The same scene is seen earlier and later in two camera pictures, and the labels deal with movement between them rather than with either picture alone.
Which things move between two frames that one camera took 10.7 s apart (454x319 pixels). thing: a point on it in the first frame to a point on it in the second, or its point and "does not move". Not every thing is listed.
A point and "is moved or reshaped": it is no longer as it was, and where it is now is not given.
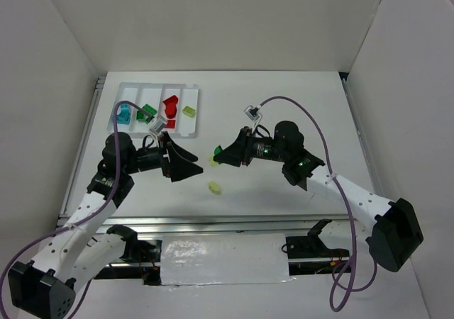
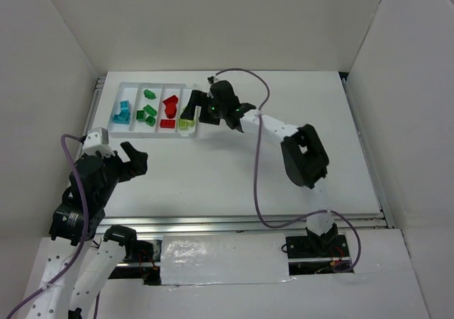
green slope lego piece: (218, 149) to (149, 94)
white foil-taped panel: (192, 259) does not move
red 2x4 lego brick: (171, 124) does not move
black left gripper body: (167, 158) to (120, 164)
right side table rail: (355, 117) does not move
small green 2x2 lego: (149, 119) does not move
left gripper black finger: (180, 150) to (138, 159)
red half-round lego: (171, 101) does not move
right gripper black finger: (234, 154) to (196, 99)
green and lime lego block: (212, 162) to (191, 123)
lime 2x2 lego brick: (189, 111) is moved or reshaped
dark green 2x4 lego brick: (150, 109) does not move
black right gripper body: (245, 148) to (200, 105)
